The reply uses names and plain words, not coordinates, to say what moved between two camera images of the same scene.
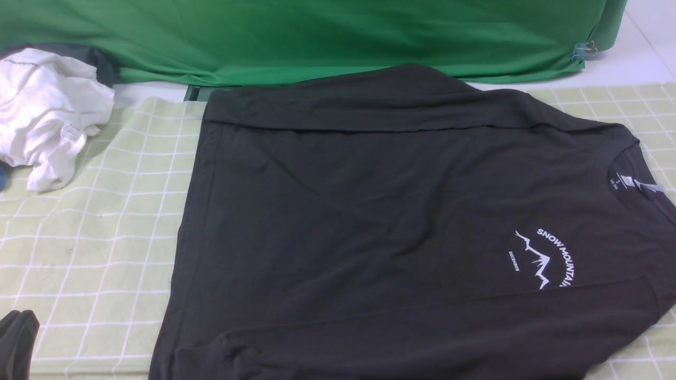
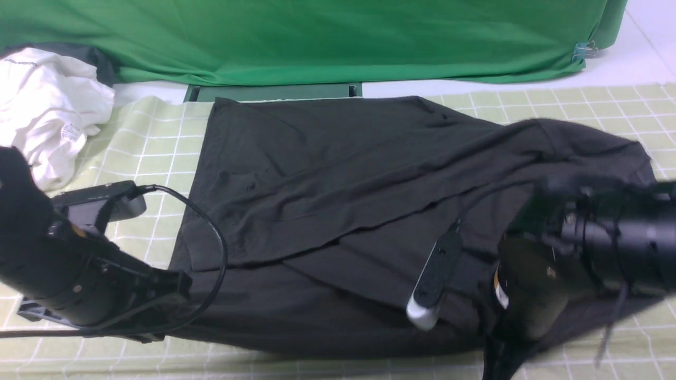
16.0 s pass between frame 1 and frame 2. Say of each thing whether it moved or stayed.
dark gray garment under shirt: stayed
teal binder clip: stayed
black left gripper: moved
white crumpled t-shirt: stayed
